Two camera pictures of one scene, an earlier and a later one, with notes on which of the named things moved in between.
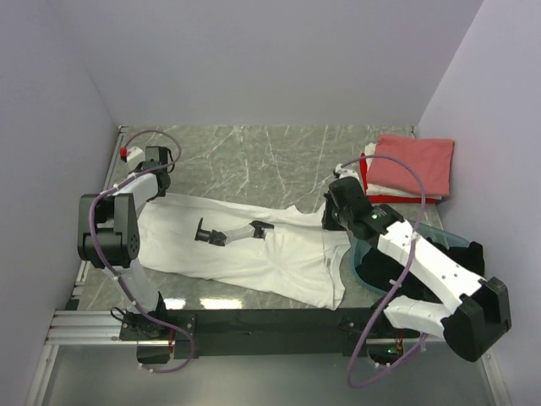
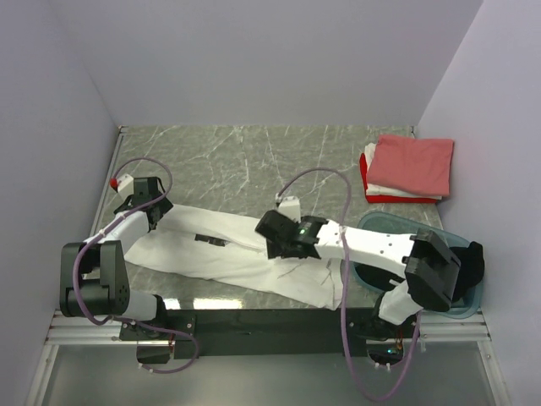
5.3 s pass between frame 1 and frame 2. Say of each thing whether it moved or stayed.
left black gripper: moved
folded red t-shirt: stayed
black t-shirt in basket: stayed
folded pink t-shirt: stayed
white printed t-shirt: moved
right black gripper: moved
